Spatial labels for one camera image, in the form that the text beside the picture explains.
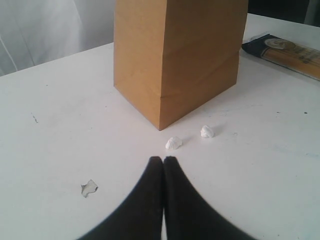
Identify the brown paper shopping bag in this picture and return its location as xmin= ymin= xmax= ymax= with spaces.
xmin=113 ymin=0 xmax=248 ymax=130

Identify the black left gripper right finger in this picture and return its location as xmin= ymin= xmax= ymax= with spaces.
xmin=163 ymin=156 xmax=253 ymax=240

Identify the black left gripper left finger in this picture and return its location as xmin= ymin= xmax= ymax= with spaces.
xmin=80 ymin=156 xmax=164 ymax=240

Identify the spaghetti packet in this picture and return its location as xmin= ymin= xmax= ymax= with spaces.
xmin=241 ymin=33 xmax=320 ymax=81

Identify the small torn paper scrap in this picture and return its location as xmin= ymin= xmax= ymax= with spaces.
xmin=81 ymin=179 xmax=99 ymax=198

